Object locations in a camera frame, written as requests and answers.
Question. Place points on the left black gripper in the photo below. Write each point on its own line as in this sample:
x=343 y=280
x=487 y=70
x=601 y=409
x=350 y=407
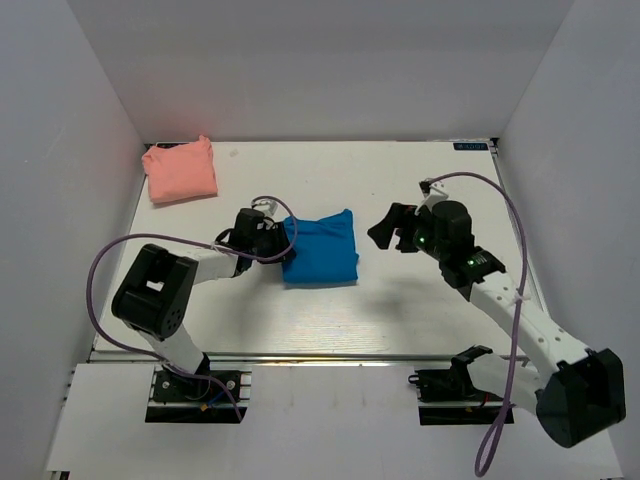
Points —
x=279 y=235

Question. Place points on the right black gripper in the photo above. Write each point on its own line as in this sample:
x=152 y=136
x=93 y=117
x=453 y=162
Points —
x=400 y=216

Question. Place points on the blue t-shirt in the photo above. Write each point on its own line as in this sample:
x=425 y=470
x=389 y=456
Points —
x=325 y=251

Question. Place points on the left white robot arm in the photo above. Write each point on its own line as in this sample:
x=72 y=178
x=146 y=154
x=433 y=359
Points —
x=152 y=299

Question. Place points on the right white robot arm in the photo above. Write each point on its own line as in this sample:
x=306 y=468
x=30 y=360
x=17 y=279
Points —
x=574 y=391

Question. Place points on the blue label sticker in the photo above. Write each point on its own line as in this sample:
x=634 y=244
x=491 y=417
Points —
x=470 y=146

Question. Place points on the folded pink t-shirt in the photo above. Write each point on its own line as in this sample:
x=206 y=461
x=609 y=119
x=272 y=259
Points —
x=182 y=172

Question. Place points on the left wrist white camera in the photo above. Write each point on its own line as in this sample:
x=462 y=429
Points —
x=264 y=209

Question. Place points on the wrist white camera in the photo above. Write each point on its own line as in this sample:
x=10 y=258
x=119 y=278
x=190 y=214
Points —
x=433 y=193
x=264 y=209

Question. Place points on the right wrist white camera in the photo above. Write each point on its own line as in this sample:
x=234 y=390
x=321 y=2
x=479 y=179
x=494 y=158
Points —
x=433 y=193

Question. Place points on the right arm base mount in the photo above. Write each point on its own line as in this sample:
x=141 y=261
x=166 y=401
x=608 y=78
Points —
x=447 y=397

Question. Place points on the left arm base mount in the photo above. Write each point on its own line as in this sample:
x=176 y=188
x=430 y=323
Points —
x=177 y=400

